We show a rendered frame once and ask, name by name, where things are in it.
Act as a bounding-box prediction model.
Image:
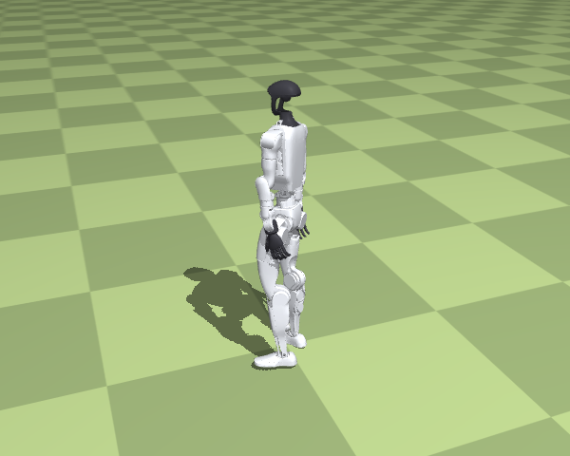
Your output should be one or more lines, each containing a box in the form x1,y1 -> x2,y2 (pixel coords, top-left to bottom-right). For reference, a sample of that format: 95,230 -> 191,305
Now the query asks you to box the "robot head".
267,80 -> 301,127

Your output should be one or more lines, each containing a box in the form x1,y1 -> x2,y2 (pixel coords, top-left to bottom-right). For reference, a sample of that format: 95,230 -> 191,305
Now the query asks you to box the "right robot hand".
296,206 -> 310,239

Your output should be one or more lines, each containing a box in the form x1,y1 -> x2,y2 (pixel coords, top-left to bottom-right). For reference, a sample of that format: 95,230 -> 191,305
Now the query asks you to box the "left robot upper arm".
255,129 -> 283,190

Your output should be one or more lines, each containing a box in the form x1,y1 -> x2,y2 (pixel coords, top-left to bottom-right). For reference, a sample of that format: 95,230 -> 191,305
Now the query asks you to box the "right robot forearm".
291,171 -> 306,208

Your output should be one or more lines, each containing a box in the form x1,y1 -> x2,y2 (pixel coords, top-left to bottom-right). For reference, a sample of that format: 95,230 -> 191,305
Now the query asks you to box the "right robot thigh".
280,211 -> 307,290

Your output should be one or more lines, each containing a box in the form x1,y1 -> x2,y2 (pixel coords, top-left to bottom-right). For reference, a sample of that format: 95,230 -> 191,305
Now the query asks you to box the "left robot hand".
264,219 -> 291,260

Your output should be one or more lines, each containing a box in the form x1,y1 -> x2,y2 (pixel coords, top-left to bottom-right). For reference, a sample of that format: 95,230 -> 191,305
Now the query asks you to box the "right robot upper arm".
303,123 -> 308,174

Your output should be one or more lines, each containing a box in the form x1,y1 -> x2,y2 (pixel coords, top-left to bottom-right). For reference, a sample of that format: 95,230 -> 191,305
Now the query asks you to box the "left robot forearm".
256,178 -> 276,231

